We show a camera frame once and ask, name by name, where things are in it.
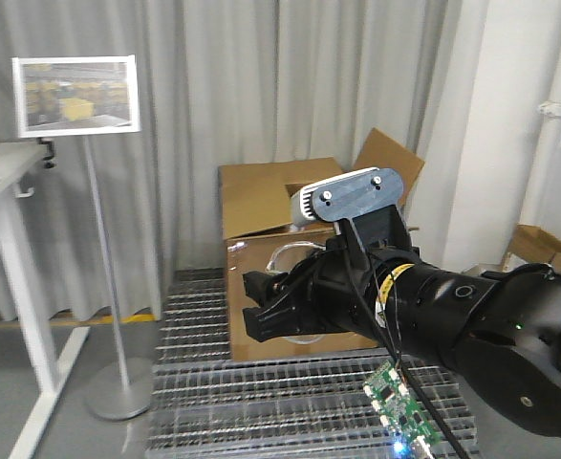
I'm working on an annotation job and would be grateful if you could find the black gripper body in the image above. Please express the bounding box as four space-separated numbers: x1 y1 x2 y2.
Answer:
279 205 421 338

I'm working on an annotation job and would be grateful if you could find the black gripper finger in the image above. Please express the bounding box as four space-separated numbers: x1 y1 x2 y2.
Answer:
242 295 318 341
243 271 289 306

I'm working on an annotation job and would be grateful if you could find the clear glass beaker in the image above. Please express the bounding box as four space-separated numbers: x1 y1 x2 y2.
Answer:
265 240 324 347

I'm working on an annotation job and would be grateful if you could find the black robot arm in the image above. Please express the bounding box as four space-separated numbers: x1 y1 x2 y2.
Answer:
243 206 561 437

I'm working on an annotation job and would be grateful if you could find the brown cardboard box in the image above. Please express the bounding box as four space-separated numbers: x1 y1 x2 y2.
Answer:
220 130 423 361

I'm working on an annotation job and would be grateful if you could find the metal floor grating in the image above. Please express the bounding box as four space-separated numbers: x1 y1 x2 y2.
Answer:
144 268 482 459

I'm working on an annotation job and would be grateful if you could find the green circuit board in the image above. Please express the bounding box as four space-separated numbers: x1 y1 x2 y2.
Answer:
362 360 440 458

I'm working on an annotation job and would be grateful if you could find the small open cardboard box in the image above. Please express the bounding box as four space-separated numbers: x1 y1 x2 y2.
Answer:
501 224 561 273

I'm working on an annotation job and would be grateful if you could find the grey curtain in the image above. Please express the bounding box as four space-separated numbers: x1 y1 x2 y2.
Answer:
0 0 491 322

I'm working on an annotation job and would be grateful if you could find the white sign on stand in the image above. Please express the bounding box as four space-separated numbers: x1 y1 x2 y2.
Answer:
11 55 152 422

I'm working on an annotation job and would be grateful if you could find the black cable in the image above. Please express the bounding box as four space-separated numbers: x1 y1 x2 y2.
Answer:
341 224 475 459

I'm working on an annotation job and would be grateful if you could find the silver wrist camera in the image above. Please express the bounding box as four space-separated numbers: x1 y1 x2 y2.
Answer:
291 166 404 227

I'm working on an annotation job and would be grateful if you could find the white desk frame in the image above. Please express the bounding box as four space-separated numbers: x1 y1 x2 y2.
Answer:
0 142 90 458

